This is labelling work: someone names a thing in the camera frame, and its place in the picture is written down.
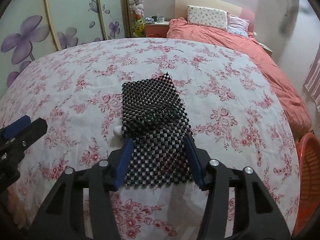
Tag salmon duvet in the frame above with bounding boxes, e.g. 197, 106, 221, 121
166, 17, 313, 137

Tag wardrobe with purple flowers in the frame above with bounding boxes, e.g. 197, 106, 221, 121
0, 0, 130, 96

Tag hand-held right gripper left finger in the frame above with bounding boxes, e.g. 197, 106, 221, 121
27, 137, 134, 240

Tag pink striped hanging cloth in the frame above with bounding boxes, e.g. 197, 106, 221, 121
303, 55, 320, 113

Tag purple striped pillow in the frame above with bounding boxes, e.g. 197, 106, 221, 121
227, 12, 250, 38

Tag pink floral bedsheet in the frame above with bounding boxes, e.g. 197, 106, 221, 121
0, 37, 300, 240

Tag orange plastic basket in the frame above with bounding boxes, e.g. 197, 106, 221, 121
291, 132, 320, 238

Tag red nightstand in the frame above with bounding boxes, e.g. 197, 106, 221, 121
144, 21, 170, 38

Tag white floral pillow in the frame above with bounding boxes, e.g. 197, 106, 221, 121
187, 5, 228, 32

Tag beige and red headboard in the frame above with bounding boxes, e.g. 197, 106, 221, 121
175, 0, 255, 34

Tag person's left forearm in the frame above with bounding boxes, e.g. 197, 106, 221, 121
4, 187, 26, 228

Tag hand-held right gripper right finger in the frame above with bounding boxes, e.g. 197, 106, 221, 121
184, 135, 292, 240

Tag black beaded mat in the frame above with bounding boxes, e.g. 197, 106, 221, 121
121, 72, 195, 188

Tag beige nightstand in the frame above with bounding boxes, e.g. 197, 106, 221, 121
257, 41, 273, 55

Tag string of white plush toys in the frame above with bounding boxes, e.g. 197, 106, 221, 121
129, 0, 145, 20

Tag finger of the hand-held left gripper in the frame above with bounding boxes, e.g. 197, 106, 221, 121
0, 115, 31, 141
4, 118, 48, 161

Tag yellow green plush toy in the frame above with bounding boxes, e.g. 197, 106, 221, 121
132, 19, 145, 37

